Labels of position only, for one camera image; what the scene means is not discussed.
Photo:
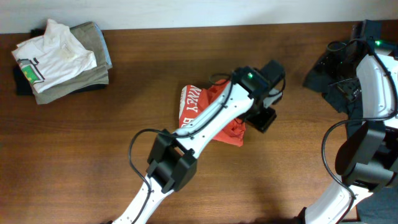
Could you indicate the light blue folded garment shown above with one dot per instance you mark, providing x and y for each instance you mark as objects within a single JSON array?
[{"x": 105, "y": 47}]

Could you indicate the black folded garment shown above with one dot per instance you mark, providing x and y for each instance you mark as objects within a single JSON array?
[{"x": 22, "y": 85}]

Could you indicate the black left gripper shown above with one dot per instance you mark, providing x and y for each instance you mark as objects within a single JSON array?
[{"x": 264, "y": 122}]

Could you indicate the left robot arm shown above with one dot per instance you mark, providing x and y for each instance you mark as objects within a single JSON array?
[{"x": 249, "y": 95}]

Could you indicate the red orange t-shirt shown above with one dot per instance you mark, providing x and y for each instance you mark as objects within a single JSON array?
[{"x": 194, "y": 100}]

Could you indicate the dark navy garment pile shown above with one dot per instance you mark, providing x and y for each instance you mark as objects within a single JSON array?
[{"x": 335, "y": 93}]

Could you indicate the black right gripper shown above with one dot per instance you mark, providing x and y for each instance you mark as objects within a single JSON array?
[{"x": 328, "y": 65}]

